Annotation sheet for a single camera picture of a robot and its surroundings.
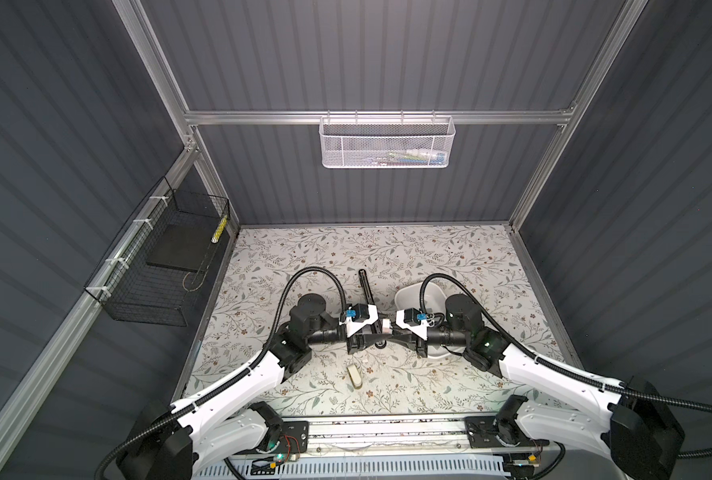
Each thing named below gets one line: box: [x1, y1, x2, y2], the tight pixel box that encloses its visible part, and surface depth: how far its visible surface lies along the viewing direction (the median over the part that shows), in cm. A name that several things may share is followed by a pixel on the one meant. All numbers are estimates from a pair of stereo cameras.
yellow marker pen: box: [211, 215, 228, 243], surface depth 83 cm
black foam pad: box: [146, 221, 223, 272], surface depth 78 cm
